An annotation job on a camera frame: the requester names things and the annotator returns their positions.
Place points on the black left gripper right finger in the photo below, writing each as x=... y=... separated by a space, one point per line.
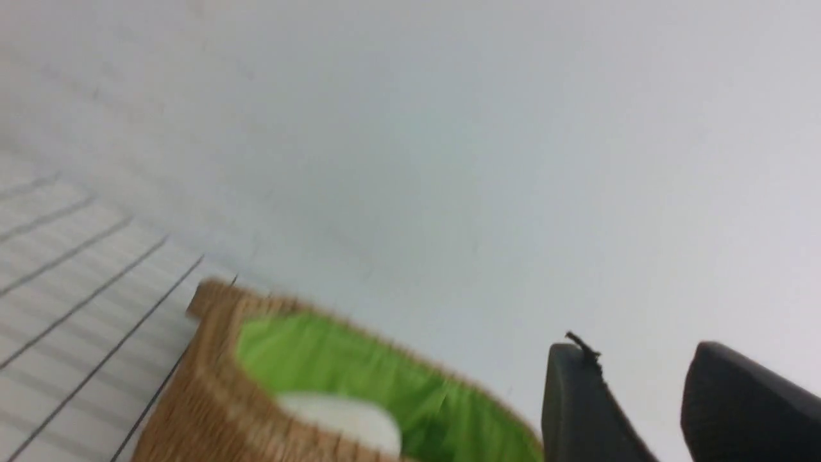
x=735 y=409

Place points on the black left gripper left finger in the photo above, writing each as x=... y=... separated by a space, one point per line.
x=581 y=420

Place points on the white radish with leaves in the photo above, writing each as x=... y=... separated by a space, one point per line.
x=361 y=421

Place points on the woven rattan basket green lining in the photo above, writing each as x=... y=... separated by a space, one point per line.
x=249 y=348

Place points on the white black grid tablecloth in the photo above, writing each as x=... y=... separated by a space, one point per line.
x=95 y=290

